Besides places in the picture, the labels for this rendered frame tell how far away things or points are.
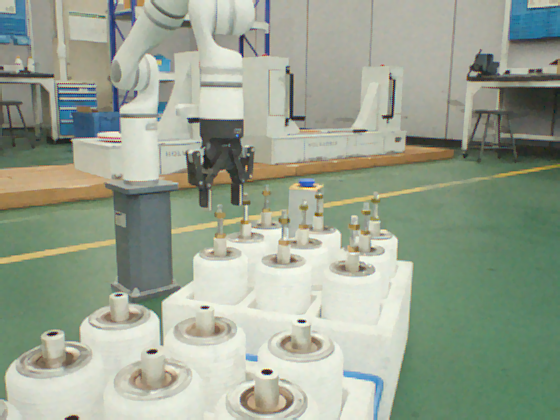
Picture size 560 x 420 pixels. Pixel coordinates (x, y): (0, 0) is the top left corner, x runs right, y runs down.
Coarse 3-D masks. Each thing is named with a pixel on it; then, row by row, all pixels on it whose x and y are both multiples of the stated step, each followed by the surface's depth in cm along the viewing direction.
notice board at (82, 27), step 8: (72, 16) 646; (80, 16) 653; (88, 16) 659; (96, 16) 665; (104, 16) 672; (72, 24) 648; (80, 24) 654; (88, 24) 661; (96, 24) 667; (104, 24) 674; (72, 32) 650; (80, 32) 656; (88, 32) 662; (96, 32) 669; (104, 32) 675; (72, 40) 651; (80, 40) 657; (88, 40) 664; (96, 40) 670; (104, 40) 677
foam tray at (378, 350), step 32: (192, 288) 97; (256, 320) 85; (288, 320) 84; (320, 320) 84; (384, 320) 84; (256, 352) 86; (352, 352) 81; (384, 352) 79; (384, 384) 80; (384, 416) 81
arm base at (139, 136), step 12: (132, 120) 132; (144, 120) 133; (156, 120) 136; (132, 132) 133; (144, 132) 133; (156, 132) 137; (132, 144) 133; (144, 144) 134; (156, 144) 137; (132, 156) 134; (144, 156) 135; (156, 156) 138; (132, 168) 135; (144, 168) 135; (156, 168) 138; (132, 180) 135; (144, 180) 136; (156, 180) 139
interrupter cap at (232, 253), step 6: (204, 252) 94; (210, 252) 94; (228, 252) 95; (234, 252) 94; (240, 252) 94; (204, 258) 91; (210, 258) 90; (216, 258) 90; (222, 258) 90; (228, 258) 90; (234, 258) 91
